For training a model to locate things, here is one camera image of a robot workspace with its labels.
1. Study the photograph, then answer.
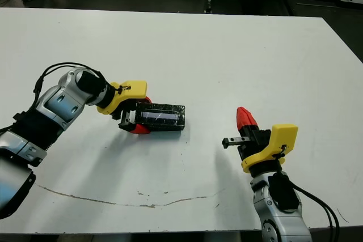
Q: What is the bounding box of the black box lid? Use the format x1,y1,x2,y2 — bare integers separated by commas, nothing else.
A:
134,103,187,133

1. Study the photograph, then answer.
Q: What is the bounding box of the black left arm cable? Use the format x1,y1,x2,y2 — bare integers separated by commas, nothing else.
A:
32,62,104,109

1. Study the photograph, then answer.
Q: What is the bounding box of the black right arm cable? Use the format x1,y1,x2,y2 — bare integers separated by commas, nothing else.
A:
288,181,341,242

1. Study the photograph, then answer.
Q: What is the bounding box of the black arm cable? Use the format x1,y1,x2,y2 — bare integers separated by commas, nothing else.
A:
288,181,341,242
32,62,104,109

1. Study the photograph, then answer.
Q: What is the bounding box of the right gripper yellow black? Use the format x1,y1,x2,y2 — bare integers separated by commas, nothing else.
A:
221,107,299,175

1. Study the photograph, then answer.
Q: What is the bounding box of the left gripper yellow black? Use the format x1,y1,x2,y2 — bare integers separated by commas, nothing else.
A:
95,80,153,135

